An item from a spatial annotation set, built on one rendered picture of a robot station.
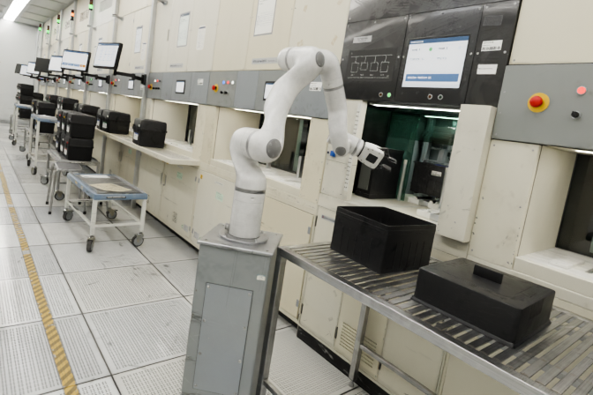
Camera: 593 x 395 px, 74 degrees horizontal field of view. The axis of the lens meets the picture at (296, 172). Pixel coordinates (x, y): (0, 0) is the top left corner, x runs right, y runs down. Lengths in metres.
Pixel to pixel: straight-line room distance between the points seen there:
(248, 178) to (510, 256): 1.00
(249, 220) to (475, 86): 1.03
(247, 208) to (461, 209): 0.83
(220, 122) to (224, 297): 2.03
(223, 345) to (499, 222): 1.12
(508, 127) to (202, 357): 1.42
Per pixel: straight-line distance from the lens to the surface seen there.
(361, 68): 2.11
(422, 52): 1.91
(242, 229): 1.50
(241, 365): 1.62
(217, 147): 3.32
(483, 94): 1.72
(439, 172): 2.36
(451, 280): 1.20
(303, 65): 1.52
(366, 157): 1.85
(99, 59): 4.72
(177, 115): 4.77
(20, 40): 14.81
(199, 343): 1.62
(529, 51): 1.71
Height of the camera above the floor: 1.21
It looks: 7 degrees down
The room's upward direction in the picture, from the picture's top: 9 degrees clockwise
